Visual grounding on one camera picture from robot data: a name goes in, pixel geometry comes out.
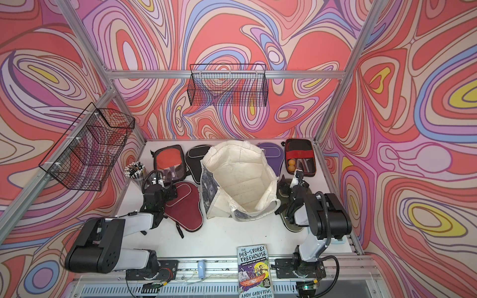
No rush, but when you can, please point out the green paddle case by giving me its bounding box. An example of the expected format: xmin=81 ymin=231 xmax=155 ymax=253
xmin=275 ymin=178 xmax=310 ymax=233

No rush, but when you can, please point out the maroon paddle case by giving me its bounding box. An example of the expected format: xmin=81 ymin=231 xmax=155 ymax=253
xmin=165 ymin=181 xmax=204 ymax=238

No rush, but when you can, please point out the red black ping pong case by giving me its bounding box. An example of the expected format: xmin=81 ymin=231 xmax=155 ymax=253
xmin=281 ymin=139 xmax=317 ymax=177

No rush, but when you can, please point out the clear packaged red paddle set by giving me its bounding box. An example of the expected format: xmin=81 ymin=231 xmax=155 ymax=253
xmin=150 ymin=145 xmax=188 ymax=184

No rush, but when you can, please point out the purple paddle case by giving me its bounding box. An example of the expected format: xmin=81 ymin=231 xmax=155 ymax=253
xmin=257 ymin=142 xmax=284 ymax=177

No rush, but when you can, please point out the black paddle case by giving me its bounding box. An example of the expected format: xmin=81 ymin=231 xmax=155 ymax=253
xmin=185 ymin=145 xmax=211 ymax=185

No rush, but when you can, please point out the cream canvas tote bag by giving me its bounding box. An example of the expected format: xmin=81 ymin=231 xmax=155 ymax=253
xmin=201 ymin=140 xmax=281 ymax=222

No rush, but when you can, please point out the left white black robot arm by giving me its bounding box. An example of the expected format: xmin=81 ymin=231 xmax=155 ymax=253
xmin=64 ymin=182 xmax=177 ymax=281

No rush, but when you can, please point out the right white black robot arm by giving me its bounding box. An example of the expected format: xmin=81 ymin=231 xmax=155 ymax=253
xmin=273 ymin=177 xmax=352 ymax=280

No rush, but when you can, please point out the cup of pens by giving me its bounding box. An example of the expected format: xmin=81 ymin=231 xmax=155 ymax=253
xmin=124 ymin=161 xmax=146 ymax=189

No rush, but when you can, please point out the teal calculator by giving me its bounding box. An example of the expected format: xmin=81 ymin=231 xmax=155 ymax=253
xmin=330 ymin=236 xmax=347 ymax=245

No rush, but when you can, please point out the small light blue device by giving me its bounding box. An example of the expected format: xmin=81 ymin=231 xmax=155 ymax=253
xmin=198 ymin=260 xmax=206 ymax=280

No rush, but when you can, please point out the green circuit board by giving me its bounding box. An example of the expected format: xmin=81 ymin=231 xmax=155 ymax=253
xmin=141 ymin=283 xmax=164 ymax=294

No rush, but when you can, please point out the treehouse paperback book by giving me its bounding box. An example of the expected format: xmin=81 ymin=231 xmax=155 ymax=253
xmin=237 ymin=245 xmax=274 ymax=298

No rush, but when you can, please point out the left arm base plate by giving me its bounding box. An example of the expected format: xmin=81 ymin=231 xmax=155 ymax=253
xmin=125 ymin=260 xmax=179 ymax=282

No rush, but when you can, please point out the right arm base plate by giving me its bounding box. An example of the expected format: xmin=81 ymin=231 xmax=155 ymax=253
xmin=272 ymin=258 xmax=327 ymax=280

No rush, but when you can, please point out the left black wire basket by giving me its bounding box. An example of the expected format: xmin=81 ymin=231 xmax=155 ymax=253
xmin=39 ymin=103 xmax=135 ymax=191

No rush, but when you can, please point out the black wire basket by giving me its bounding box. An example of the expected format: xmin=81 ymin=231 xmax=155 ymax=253
xmin=187 ymin=63 xmax=268 ymax=108
xmin=39 ymin=103 xmax=135 ymax=191

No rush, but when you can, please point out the back black wire basket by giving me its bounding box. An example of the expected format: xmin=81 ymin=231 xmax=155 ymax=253
xmin=187 ymin=63 xmax=268 ymax=108

